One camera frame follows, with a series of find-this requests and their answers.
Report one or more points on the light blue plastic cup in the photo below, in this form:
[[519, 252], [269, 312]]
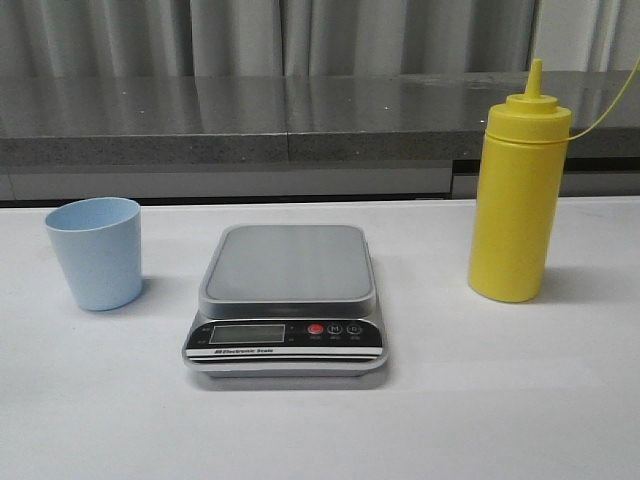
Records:
[[98, 245]]

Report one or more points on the yellow squeeze bottle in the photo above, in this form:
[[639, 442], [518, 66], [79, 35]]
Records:
[[522, 162]]

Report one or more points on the silver digital kitchen scale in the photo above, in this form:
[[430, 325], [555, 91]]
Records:
[[288, 301]]

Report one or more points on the grey stone counter ledge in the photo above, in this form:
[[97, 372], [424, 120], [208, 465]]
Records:
[[199, 139]]

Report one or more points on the grey pleated curtain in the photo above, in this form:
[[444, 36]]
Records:
[[313, 38]]

